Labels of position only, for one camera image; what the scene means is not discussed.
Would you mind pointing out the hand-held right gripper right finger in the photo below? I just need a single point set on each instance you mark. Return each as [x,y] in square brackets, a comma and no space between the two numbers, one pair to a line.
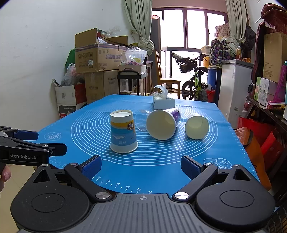
[190,167]

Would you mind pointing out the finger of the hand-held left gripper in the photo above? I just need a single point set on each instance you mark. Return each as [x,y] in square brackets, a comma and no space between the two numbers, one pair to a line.
[25,134]
[58,149]

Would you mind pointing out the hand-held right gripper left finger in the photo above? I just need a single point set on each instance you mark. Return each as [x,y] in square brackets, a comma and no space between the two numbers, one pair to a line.
[92,167]

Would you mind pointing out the white green paper cup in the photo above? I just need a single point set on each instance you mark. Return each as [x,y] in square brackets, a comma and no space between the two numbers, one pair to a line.
[196,126]

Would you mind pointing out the blue printed paper cup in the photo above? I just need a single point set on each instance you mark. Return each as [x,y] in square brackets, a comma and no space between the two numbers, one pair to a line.
[123,134]

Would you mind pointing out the purple printed paper cup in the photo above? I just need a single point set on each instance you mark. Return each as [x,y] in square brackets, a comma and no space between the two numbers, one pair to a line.
[160,124]

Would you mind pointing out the clear plastic cup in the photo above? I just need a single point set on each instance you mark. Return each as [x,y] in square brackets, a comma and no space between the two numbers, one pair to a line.
[141,121]

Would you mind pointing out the person's left hand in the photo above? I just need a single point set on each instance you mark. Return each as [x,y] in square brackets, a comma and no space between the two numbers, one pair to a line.
[5,174]

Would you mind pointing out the blue silicone baking mat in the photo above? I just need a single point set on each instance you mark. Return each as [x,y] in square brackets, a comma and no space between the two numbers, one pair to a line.
[157,156]

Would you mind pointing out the white and red cardboard box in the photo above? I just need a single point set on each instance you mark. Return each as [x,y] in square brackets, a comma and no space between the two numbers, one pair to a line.
[67,100]

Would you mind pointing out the orange bag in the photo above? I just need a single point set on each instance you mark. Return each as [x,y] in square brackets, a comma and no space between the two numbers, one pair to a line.
[253,154]

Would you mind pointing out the white tissue box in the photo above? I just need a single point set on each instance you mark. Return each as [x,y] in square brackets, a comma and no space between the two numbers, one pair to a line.
[163,103]

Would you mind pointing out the grey plastic bag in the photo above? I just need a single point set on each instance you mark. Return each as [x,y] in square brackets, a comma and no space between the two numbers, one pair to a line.
[70,76]

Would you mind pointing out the green and black bicycle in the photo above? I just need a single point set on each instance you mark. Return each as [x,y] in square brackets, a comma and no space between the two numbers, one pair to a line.
[197,87]

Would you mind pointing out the red paper bag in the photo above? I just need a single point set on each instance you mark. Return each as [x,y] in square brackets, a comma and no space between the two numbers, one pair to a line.
[271,143]

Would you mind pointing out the wooden chair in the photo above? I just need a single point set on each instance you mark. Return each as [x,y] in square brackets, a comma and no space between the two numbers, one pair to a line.
[167,81]

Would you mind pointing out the white chest freezer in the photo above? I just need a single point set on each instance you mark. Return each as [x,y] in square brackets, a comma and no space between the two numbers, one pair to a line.
[233,89]

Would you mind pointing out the green bag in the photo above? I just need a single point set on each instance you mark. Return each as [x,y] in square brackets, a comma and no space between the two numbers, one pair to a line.
[70,57]

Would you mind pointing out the blue barrel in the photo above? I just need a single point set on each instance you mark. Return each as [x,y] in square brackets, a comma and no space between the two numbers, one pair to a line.
[213,78]

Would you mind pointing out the dark wooden side table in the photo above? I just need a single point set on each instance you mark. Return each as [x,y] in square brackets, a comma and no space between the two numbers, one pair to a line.
[269,114]

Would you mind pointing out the large open cardboard box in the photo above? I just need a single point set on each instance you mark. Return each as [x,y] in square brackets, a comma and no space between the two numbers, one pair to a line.
[98,58]

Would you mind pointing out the black cart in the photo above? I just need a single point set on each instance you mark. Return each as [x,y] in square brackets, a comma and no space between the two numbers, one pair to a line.
[131,74]

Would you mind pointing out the green and white box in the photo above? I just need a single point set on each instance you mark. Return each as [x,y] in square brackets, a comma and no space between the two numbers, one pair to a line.
[261,90]

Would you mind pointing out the white plastic basket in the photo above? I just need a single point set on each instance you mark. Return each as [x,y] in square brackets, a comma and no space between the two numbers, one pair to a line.
[132,68]

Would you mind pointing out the clear printed plastic bag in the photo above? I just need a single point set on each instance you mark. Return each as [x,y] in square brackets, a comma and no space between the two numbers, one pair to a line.
[135,56]

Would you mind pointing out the purple floral bag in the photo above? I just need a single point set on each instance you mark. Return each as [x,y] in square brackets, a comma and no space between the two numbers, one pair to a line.
[218,50]

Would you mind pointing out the pink bottle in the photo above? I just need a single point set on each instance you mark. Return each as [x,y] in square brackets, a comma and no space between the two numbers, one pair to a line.
[281,85]

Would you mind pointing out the orange drink bottle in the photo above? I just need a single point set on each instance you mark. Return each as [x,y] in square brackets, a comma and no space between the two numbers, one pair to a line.
[239,53]

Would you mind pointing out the dark hanging handbag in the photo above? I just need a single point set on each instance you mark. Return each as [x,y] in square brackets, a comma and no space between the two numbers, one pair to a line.
[249,42]

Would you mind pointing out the tall brown cardboard box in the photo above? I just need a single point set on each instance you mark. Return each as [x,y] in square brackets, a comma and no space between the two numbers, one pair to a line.
[273,56]

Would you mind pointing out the dark framed window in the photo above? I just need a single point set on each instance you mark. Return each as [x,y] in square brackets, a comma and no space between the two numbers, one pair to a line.
[186,26]

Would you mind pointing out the pale green curtain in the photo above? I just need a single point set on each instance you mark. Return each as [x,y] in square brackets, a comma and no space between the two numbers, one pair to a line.
[235,20]
[139,20]

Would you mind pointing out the dark red instrument case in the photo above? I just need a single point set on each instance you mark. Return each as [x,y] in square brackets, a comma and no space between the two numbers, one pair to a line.
[260,29]

